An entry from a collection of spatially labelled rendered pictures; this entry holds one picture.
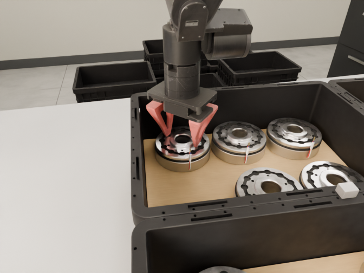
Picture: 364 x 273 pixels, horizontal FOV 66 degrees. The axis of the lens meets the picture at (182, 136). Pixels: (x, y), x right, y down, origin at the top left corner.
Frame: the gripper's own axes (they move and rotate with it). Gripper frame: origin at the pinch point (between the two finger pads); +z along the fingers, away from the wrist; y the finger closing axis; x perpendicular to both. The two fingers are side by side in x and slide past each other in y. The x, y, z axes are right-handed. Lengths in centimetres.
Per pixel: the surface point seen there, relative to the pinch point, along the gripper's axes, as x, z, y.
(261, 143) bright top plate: -6.9, 1.0, -12.9
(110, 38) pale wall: -192, 64, 213
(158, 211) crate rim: 20.2, -5.9, -9.6
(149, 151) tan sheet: 2.7, 4.2, 5.9
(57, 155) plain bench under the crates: 4.2, 17.3, 36.4
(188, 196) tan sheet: 8.7, 4.1, -6.6
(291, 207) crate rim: 12.0, -5.9, -21.6
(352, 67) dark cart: -164, 37, -24
